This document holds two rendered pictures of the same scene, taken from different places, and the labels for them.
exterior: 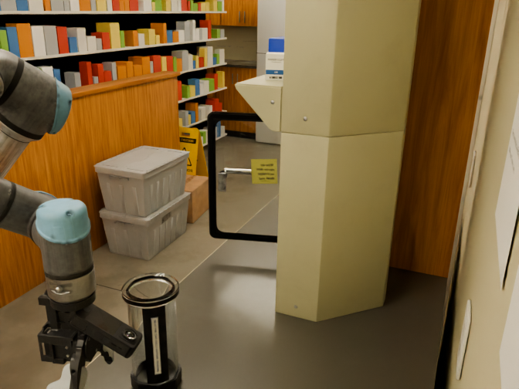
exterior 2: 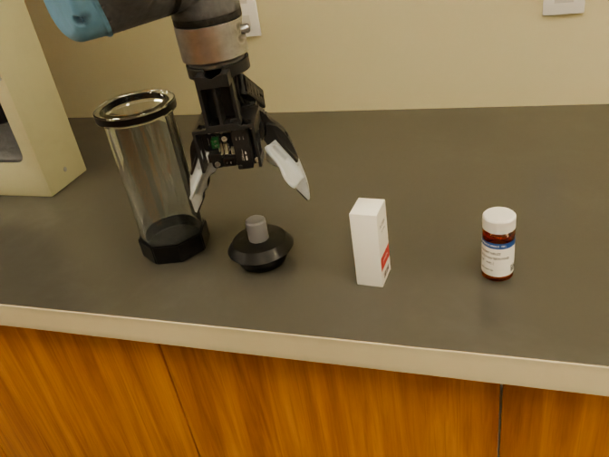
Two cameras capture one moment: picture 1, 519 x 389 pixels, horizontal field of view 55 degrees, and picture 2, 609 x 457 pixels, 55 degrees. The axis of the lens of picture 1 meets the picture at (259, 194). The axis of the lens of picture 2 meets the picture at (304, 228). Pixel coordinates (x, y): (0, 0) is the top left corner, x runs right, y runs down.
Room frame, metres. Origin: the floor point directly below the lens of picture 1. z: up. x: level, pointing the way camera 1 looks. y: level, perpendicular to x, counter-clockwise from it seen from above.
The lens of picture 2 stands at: (0.64, 0.97, 1.40)
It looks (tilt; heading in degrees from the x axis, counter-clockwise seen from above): 31 degrees down; 270
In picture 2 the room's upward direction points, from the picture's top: 9 degrees counter-clockwise
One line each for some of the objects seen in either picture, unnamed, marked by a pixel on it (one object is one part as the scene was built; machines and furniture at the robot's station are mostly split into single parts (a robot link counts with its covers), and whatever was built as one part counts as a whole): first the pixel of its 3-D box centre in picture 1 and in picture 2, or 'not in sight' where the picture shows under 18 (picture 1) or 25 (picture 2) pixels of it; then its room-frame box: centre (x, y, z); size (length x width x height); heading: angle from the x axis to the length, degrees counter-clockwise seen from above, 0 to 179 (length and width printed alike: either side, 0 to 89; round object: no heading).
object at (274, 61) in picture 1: (276, 65); not in sight; (1.23, -0.03, 1.54); 0.05 x 0.05 x 0.06; 86
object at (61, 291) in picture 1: (70, 282); (215, 41); (0.71, 0.30, 1.25); 0.08 x 0.08 x 0.05
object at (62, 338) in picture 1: (72, 323); (227, 112); (0.71, 0.31, 1.17); 0.09 x 0.08 x 0.12; 83
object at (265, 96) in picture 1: (282, 96); not in sight; (1.27, -0.05, 1.46); 0.32 x 0.11 x 0.10; 158
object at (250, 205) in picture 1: (259, 180); not in sight; (1.41, 0.00, 1.19); 0.30 x 0.01 x 0.40; 83
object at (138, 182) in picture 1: (145, 179); not in sight; (3.42, 0.82, 0.49); 0.60 x 0.42 x 0.33; 158
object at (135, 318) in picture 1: (153, 333); (156, 175); (0.84, 0.21, 1.06); 0.11 x 0.11 x 0.21
